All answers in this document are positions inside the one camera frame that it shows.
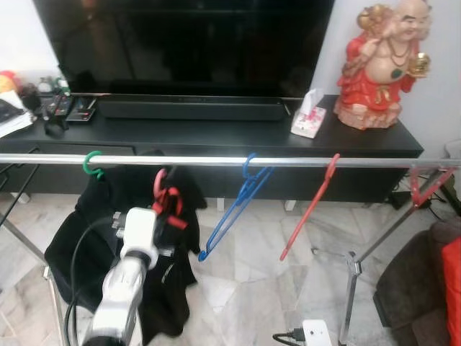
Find red plastic hanger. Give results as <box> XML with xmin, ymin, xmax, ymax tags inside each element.
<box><xmin>151</xmin><ymin>168</ymin><xmax>189</xmax><ymax>231</ymax></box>
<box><xmin>409</xmin><ymin>164</ymin><xmax>456</xmax><ymax>210</ymax></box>
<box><xmin>279</xmin><ymin>154</ymin><xmax>341</xmax><ymax>262</ymax></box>

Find black garment with red trim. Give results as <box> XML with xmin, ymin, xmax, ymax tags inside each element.
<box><xmin>108</xmin><ymin>150</ymin><xmax>209</xmax><ymax>345</ymax></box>

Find blue plastic hanger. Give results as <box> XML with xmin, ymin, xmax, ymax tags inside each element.
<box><xmin>198</xmin><ymin>152</ymin><xmax>274</xmax><ymax>262</ymax></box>

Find green plastic hanger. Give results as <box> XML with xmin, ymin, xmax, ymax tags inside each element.
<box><xmin>82</xmin><ymin>150</ymin><xmax>106</xmax><ymax>180</ymax></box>

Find silver metal clothes rack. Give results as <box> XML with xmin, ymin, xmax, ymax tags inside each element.
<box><xmin>0</xmin><ymin>153</ymin><xmax>461</xmax><ymax>346</ymax></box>

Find black TV console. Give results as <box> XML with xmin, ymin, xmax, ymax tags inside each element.
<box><xmin>0</xmin><ymin>92</ymin><xmax>424</xmax><ymax>205</ymax></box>

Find black soundbar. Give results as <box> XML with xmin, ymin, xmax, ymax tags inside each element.
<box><xmin>97</xmin><ymin>94</ymin><xmax>289</xmax><ymax>122</ymax></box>

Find black remote control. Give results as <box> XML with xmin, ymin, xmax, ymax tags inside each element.
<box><xmin>43</xmin><ymin>94</ymin><xmax>73</xmax><ymax>120</ymax></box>
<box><xmin>68</xmin><ymin>97</ymin><xmax>99</xmax><ymax>123</ymax></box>

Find red cushion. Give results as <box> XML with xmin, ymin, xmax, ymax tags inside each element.
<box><xmin>440</xmin><ymin>236</ymin><xmax>461</xmax><ymax>346</ymax></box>

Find white pink tissue box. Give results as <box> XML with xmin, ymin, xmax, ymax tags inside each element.
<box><xmin>290</xmin><ymin>89</ymin><xmax>328</xmax><ymax>139</ymax></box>

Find black television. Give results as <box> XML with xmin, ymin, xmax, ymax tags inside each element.
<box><xmin>32</xmin><ymin>0</ymin><xmax>336</xmax><ymax>98</ymax></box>

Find white papers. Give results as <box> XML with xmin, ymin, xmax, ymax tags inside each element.
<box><xmin>0</xmin><ymin>97</ymin><xmax>35</xmax><ymax>139</ymax></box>

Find dark brown sofa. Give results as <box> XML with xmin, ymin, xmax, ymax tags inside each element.
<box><xmin>373</xmin><ymin>221</ymin><xmax>461</xmax><ymax>346</ymax></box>

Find orange round toy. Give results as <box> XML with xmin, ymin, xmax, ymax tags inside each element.
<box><xmin>0</xmin><ymin>70</ymin><xmax>17</xmax><ymax>94</ymax></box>

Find red laughing Buddha statue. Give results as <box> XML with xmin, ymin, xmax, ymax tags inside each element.
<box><xmin>334</xmin><ymin>0</ymin><xmax>433</xmax><ymax>131</ymax></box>

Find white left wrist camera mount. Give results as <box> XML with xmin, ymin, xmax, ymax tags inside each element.
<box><xmin>117</xmin><ymin>207</ymin><xmax>161</xmax><ymax>270</ymax></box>

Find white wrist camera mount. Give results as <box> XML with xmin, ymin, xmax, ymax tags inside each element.
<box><xmin>300</xmin><ymin>319</ymin><xmax>333</xmax><ymax>346</ymax></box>
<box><xmin>117</xmin><ymin>207</ymin><xmax>161</xmax><ymax>270</ymax></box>

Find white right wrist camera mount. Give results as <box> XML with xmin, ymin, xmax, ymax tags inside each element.
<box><xmin>300</xmin><ymin>319</ymin><xmax>333</xmax><ymax>346</ymax></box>

